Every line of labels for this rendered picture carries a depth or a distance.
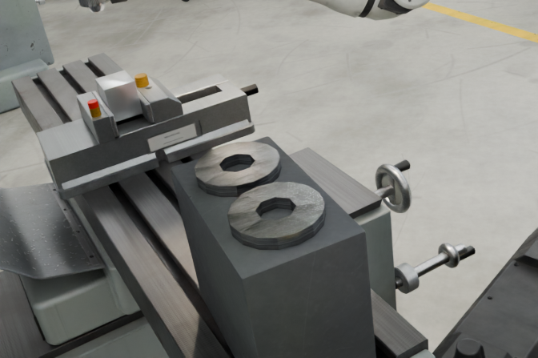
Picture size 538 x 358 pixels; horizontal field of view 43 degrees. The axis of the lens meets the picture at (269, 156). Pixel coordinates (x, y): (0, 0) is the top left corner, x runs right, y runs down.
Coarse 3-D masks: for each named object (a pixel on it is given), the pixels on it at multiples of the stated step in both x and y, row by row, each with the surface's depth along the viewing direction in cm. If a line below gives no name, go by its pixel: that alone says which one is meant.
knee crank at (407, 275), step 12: (444, 252) 147; (456, 252) 145; (468, 252) 149; (408, 264) 142; (420, 264) 145; (432, 264) 145; (444, 264) 149; (456, 264) 146; (396, 276) 142; (408, 276) 140; (396, 288) 142; (408, 288) 141
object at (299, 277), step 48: (240, 144) 74; (192, 192) 69; (240, 192) 67; (288, 192) 64; (192, 240) 75; (240, 240) 60; (288, 240) 59; (336, 240) 59; (240, 288) 58; (288, 288) 59; (336, 288) 61; (240, 336) 66; (288, 336) 61; (336, 336) 64
